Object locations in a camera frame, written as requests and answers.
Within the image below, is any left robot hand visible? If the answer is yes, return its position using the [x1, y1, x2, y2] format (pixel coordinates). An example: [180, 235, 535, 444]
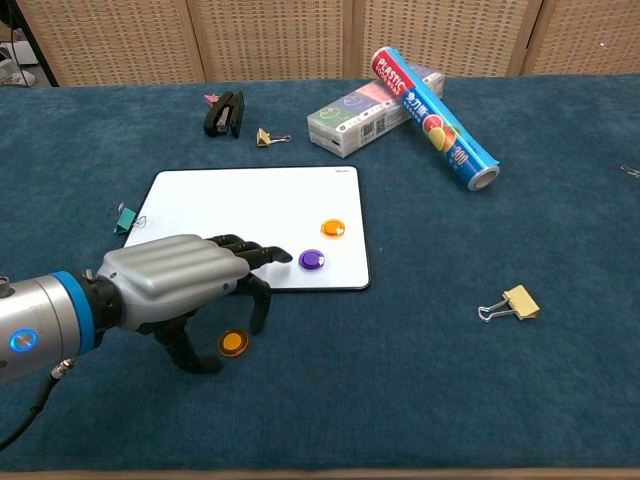
[97, 233, 294, 375]

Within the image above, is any purple round magnet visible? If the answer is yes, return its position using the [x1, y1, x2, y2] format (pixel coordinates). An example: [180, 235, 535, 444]
[297, 248, 327, 273]

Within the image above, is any white rectangular board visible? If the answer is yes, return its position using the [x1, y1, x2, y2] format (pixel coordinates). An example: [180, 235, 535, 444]
[122, 165, 372, 292]

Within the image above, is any teal binder clip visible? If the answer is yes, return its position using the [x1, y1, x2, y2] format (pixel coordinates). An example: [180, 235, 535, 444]
[113, 201, 148, 235]

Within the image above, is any small yellow binder clip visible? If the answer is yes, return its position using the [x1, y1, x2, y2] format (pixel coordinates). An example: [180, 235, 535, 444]
[256, 127, 293, 149]

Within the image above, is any black stapler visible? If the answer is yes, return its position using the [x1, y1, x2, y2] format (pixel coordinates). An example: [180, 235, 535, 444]
[202, 90, 246, 139]

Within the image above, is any tissue multipack in clear wrap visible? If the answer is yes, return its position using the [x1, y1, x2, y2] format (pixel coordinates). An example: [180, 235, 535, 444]
[306, 64, 446, 160]

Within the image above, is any dark blue table carpet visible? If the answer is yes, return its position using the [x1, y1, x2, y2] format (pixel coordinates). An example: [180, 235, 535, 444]
[0, 73, 640, 474]

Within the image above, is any wooden folding screen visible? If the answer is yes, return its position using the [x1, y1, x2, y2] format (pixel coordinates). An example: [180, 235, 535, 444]
[14, 0, 640, 87]

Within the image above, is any white plastic object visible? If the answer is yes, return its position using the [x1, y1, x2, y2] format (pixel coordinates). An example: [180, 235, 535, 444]
[0, 43, 37, 87]

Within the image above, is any red blue foil box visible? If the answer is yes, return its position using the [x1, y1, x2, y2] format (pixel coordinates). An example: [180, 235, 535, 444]
[371, 46, 501, 193]

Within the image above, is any large yellow binder clip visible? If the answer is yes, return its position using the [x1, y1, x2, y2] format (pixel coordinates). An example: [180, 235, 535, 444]
[477, 284, 541, 324]

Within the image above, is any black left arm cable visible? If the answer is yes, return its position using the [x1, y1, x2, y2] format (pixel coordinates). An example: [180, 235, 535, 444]
[0, 358, 79, 451]

